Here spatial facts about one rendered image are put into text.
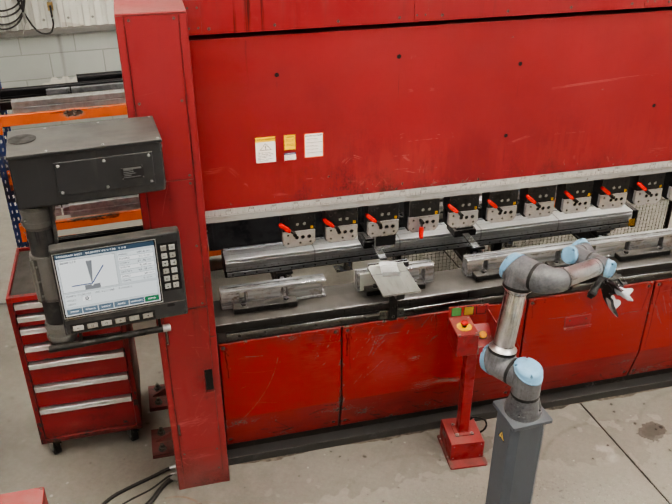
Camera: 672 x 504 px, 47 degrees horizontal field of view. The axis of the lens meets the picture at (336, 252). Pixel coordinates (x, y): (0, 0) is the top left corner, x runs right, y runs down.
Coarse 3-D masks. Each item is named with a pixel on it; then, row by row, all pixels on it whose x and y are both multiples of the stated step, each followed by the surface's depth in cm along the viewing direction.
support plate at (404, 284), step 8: (400, 264) 377; (376, 272) 371; (400, 272) 371; (408, 272) 371; (376, 280) 365; (384, 280) 365; (392, 280) 365; (400, 280) 365; (408, 280) 365; (384, 288) 358; (392, 288) 358; (400, 288) 358; (408, 288) 358; (416, 288) 358; (384, 296) 354
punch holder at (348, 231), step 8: (344, 208) 354; (352, 208) 355; (328, 216) 354; (336, 216) 355; (344, 216) 356; (352, 216) 357; (336, 224) 357; (344, 224) 358; (352, 224) 359; (328, 232) 357; (336, 232) 359; (344, 232) 361; (352, 232) 361; (328, 240) 360; (336, 240) 361; (344, 240) 362
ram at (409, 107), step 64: (192, 64) 306; (256, 64) 312; (320, 64) 319; (384, 64) 326; (448, 64) 333; (512, 64) 340; (576, 64) 348; (640, 64) 356; (256, 128) 325; (320, 128) 332; (384, 128) 340; (448, 128) 347; (512, 128) 356; (576, 128) 364; (640, 128) 373; (256, 192) 339; (320, 192) 347; (448, 192) 364
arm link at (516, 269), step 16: (512, 256) 302; (512, 272) 300; (528, 272) 295; (512, 288) 301; (528, 288) 297; (512, 304) 305; (512, 320) 307; (496, 336) 314; (512, 336) 311; (496, 352) 313; (512, 352) 313; (496, 368) 314
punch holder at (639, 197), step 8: (632, 176) 392; (640, 176) 386; (648, 176) 388; (656, 176) 389; (664, 176) 390; (632, 184) 393; (648, 184) 390; (656, 184) 391; (632, 192) 394; (640, 192) 391; (656, 192) 394; (632, 200) 394; (640, 200) 393; (648, 200) 395; (656, 200) 396
